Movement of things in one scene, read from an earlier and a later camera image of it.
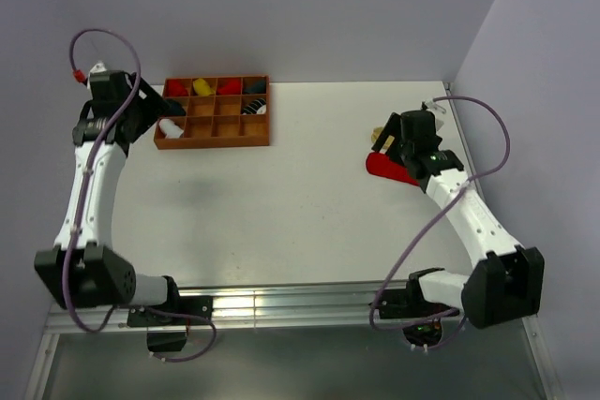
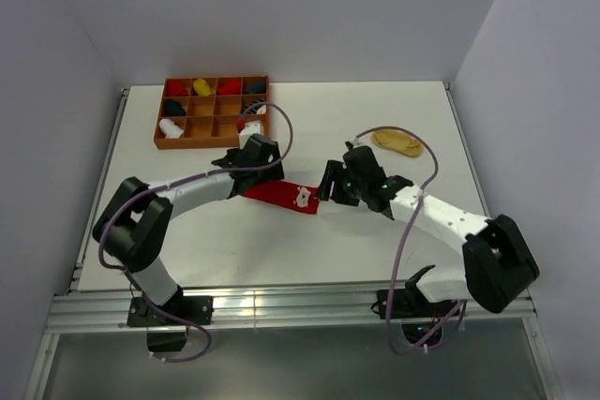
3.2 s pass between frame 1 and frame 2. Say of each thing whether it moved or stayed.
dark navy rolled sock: stayed
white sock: stayed
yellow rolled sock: stayed
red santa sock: moved
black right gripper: moved
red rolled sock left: stayed
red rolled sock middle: stayed
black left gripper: moved
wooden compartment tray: stayed
